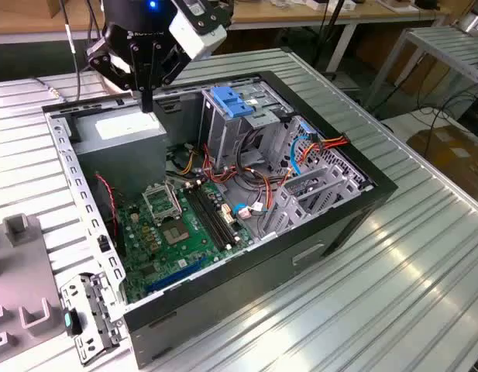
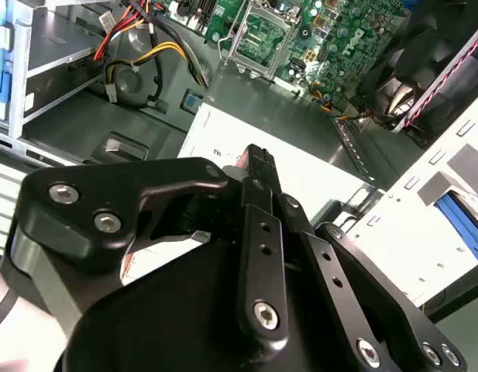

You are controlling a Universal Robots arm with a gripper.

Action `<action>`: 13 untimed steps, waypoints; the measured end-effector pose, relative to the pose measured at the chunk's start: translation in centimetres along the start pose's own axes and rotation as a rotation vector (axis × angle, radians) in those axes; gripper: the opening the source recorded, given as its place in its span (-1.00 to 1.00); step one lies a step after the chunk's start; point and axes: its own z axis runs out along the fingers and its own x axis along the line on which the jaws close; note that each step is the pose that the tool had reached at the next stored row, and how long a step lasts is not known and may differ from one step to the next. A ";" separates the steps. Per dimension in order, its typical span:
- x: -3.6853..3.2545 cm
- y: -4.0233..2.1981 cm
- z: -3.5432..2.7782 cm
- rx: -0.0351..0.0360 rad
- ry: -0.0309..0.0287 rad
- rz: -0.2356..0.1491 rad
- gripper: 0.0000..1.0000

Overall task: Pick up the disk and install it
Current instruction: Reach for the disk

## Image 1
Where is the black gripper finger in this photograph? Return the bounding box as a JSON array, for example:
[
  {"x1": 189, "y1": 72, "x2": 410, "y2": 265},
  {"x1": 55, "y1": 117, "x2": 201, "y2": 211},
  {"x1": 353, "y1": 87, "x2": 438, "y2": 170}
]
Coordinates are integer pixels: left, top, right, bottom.
[
  {"x1": 85, "y1": 36, "x2": 153, "y2": 114},
  {"x1": 146, "y1": 40, "x2": 194, "y2": 114}
]

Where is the hinged metal slot bracket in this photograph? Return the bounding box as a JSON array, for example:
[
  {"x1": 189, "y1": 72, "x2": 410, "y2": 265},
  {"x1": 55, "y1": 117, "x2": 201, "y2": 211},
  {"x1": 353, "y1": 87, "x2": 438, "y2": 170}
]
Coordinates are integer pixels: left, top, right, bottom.
[{"x1": 58, "y1": 270, "x2": 123, "y2": 367}]

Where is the grey metal drive cage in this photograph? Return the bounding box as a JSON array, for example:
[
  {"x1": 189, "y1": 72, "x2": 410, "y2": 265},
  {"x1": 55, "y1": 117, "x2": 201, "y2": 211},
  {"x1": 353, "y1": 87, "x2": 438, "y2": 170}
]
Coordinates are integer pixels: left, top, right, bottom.
[{"x1": 199, "y1": 79, "x2": 297, "y2": 164}]

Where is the black RAM slot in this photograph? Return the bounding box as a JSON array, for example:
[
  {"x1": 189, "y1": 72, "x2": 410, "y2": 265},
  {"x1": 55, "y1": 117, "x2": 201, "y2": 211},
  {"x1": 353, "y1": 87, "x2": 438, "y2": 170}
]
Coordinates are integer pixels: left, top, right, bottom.
[
  {"x1": 194, "y1": 182, "x2": 242, "y2": 245},
  {"x1": 183, "y1": 185, "x2": 232, "y2": 251}
]

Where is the large flat cardboard box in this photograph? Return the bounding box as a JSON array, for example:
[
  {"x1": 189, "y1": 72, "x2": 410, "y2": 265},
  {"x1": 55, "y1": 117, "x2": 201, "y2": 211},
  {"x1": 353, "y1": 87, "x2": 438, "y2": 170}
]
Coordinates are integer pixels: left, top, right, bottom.
[{"x1": 407, "y1": 123, "x2": 478, "y2": 195}]

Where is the black tripod stand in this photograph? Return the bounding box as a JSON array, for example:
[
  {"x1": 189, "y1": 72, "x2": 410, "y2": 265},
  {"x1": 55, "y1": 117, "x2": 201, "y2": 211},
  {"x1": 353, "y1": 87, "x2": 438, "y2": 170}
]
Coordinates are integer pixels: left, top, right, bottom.
[{"x1": 311, "y1": 0, "x2": 348, "y2": 77}]

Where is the orange black wire bundle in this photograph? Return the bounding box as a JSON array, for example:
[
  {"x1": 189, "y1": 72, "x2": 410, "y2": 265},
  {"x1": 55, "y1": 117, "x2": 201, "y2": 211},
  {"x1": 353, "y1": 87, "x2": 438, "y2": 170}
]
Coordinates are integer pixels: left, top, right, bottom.
[{"x1": 164, "y1": 141, "x2": 286, "y2": 212}]

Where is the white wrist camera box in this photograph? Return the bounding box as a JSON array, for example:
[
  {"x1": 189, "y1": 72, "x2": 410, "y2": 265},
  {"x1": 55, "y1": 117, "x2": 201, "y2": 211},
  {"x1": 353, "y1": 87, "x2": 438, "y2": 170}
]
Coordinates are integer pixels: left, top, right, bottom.
[{"x1": 168, "y1": 0, "x2": 234, "y2": 62}]

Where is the orange red power wire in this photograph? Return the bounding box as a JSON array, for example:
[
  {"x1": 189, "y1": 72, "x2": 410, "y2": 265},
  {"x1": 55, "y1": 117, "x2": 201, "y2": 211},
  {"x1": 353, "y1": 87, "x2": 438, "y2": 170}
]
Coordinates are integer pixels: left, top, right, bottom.
[{"x1": 279, "y1": 133, "x2": 351, "y2": 181}]

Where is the blue expansion slot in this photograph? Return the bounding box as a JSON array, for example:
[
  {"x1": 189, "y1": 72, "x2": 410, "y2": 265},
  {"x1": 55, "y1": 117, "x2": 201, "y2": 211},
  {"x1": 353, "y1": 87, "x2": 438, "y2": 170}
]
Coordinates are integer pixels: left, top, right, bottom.
[{"x1": 145, "y1": 255, "x2": 208, "y2": 295}]

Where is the CPU socket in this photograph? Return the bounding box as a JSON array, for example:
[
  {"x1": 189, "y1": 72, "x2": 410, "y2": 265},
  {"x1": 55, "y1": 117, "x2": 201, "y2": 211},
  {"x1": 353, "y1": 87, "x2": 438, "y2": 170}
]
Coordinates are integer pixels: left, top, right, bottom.
[{"x1": 160, "y1": 218, "x2": 194, "y2": 248}]

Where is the wooden desk white frame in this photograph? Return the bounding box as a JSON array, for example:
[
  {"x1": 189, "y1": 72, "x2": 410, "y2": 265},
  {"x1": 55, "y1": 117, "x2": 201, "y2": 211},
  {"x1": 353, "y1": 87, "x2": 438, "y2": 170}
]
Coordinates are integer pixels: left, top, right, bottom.
[{"x1": 0, "y1": 0, "x2": 452, "y2": 74}]

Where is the beige board connector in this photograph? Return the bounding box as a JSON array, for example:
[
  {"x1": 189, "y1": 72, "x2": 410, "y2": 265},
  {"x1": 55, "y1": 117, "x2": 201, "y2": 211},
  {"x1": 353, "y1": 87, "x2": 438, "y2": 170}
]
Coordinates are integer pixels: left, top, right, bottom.
[{"x1": 221, "y1": 203, "x2": 236, "y2": 228}]

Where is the black open PC case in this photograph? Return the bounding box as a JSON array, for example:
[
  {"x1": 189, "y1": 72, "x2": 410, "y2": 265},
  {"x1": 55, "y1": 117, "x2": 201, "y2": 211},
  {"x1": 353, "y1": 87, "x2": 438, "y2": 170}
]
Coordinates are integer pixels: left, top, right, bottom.
[{"x1": 40, "y1": 69, "x2": 399, "y2": 370}]

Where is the grey power supply unit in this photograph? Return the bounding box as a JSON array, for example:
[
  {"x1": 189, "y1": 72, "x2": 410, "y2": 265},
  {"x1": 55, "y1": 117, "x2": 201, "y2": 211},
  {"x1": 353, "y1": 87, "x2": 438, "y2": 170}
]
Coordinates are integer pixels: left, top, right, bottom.
[{"x1": 70, "y1": 110, "x2": 169, "y2": 202}]

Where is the metal slat side table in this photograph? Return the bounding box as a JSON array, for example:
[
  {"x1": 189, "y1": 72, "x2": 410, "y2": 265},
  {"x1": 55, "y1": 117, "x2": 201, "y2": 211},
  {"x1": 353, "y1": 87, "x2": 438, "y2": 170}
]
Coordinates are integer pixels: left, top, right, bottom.
[{"x1": 364, "y1": 25, "x2": 478, "y2": 113}]

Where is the grey parts rack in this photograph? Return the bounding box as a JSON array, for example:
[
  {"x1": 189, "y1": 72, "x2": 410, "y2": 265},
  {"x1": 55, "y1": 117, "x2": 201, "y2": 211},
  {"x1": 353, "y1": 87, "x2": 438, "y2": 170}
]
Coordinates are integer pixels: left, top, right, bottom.
[{"x1": 0, "y1": 212, "x2": 65, "y2": 356}]

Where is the brown cardboard box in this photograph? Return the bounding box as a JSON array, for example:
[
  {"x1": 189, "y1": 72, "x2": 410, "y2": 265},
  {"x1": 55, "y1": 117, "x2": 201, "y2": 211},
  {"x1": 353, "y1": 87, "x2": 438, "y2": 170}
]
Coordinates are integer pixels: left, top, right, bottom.
[{"x1": 393, "y1": 52, "x2": 452, "y2": 98}]

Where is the black latch teal tab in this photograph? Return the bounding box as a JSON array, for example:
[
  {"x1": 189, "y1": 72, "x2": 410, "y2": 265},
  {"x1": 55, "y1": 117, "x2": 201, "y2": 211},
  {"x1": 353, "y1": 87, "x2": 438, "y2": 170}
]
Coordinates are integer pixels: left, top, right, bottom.
[{"x1": 61, "y1": 307, "x2": 84, "y2": 337}]

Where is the black cable metal plug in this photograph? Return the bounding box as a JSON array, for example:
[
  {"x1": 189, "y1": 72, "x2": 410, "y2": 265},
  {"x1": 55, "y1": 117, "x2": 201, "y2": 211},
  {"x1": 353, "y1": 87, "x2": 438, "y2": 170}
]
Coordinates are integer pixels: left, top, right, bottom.
[{"x1": 33, "y1": 0, "x2": 83, "y2": 104}]

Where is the white connector blue wire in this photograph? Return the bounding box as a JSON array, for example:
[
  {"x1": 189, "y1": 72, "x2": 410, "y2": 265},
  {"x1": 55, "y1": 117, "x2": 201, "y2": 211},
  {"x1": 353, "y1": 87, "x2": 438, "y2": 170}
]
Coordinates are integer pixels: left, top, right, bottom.
[{"x1": 231, "y1": 201, "x2": 270, "y2": 221}]

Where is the blue data wire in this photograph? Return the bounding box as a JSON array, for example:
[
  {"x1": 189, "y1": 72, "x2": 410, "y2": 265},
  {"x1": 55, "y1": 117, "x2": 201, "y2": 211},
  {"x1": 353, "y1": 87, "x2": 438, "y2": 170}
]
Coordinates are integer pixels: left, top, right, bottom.
[{"x1": 288, "y1": 122, "x2": 316, "y2": 177}]

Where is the red black twisted wire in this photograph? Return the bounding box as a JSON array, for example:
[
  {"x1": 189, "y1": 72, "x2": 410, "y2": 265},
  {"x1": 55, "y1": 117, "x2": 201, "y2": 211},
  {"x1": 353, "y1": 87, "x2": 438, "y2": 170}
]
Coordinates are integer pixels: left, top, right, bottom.
[{"x1": 94, "y1": 173, "x2": 120, "y2": 236}]

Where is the green motherboard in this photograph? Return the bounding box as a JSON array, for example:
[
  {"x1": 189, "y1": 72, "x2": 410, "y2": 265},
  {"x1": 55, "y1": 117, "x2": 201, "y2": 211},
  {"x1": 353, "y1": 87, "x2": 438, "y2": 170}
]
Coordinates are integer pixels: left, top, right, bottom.
[{"x1": 116, "y1": 180, "x2": 259, "y2": 305}]

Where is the blue plastic drive latch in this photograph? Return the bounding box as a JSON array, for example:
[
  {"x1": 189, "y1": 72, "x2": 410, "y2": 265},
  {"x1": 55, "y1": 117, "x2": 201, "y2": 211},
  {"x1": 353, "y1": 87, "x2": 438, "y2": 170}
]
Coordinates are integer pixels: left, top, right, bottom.
[{"x1": 209, "y1": 87, "x2": 257, "y2": 119}]

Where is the metal socket cover frame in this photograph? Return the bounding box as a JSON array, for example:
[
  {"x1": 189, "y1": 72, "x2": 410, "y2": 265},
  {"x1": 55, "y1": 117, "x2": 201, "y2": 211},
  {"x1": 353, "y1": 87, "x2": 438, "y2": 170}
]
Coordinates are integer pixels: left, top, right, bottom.
[{"x1": 141, "y1": 181, "x2": 184, "y2": 226}]

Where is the grey metal disk bay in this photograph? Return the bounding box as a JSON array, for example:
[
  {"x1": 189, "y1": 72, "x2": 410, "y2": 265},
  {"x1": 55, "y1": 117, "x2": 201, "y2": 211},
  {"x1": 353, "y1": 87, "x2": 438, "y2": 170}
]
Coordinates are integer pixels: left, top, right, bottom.
[{"x1": 257, "y1": 115, "x2": 375, "y2": 239}]

